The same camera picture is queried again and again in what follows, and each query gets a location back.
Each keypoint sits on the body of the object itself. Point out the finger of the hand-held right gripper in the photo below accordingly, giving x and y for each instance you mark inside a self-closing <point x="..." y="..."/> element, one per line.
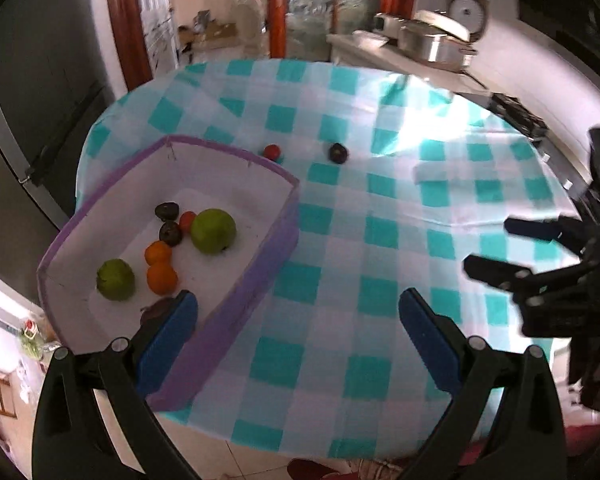
<point x="535" y="227"/>
<point x="500" y="275"/>

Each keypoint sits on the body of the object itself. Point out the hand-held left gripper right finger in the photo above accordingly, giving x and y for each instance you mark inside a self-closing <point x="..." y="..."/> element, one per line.
<point x="430" y="345"/>

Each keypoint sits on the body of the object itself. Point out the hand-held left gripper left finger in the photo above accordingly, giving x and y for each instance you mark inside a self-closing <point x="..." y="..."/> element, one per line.
<point x="167" y="345"/>

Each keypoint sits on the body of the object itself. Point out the large dark red apple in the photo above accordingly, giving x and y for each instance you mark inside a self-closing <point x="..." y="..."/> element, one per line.
<point x="155" y="310"/>

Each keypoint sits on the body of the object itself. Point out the orange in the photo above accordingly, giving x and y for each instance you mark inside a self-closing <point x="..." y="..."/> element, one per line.
<point x="161" y="278"/>
<point x="158" y="252"/>

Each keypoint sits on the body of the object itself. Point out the small green apple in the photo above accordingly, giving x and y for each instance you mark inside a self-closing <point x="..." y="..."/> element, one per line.
<point x="115" y="280"/>

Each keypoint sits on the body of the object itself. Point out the dark purple plum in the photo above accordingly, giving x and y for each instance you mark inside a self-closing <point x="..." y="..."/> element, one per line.
<point x="338" y="152"/>
<point x="167" y="210"/>
<point x="170" y="233"/>

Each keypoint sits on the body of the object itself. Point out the purple white box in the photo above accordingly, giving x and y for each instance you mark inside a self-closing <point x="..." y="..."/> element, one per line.
<point x="260" y="280"/>

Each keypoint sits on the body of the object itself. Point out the large green apple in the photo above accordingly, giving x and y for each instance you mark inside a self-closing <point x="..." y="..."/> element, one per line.
<point x="213" y="230"/>

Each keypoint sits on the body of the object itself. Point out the small red tomato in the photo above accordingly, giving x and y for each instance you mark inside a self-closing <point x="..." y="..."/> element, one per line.
<point x="271" y="150"/>
<point x="187" y="220"/>

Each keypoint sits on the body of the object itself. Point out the black stove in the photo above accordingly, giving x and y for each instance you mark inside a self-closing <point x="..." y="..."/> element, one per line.
<point x="517" y="115"/>

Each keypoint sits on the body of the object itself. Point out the teal white checkered tablecloth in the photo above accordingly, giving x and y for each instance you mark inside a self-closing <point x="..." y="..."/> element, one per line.
<point x="360" y="240"/>

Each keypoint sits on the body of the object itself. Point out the green bottle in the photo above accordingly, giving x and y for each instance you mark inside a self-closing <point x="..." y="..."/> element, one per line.
<point x="30" y="341"/>

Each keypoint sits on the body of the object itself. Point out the red slipper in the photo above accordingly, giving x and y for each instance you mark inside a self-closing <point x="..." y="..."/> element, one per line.
<point x="312" y="470"/>

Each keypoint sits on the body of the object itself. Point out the metal pot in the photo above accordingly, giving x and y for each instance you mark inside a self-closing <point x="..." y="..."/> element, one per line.
<point x="430" y="44"/>

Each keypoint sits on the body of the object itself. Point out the silver toaster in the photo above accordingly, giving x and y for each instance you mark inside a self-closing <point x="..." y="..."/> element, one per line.
<point x="387" y="22"/>

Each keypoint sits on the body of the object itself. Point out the grey refrigerator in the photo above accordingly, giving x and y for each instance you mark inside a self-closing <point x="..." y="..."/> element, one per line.
<point x="40" y="85"/>

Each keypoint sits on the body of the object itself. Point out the cardboard box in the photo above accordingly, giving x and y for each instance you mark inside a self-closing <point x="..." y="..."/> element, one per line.
<point x="207" y="34"/>

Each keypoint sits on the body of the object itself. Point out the white door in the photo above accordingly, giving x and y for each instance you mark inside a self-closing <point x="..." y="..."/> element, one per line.
<point x="159" y="30"/>

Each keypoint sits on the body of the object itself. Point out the white floor fan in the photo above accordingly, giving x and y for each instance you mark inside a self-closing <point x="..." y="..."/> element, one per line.
<point x="247" y="22"/>

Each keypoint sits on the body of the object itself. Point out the wooden door frame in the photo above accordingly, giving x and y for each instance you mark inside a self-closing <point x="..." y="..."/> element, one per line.
<point x="127" y="30"/>

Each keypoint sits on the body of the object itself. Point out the orange wooden post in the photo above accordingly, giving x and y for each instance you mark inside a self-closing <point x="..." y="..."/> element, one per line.
<point x="278" y="5"/>

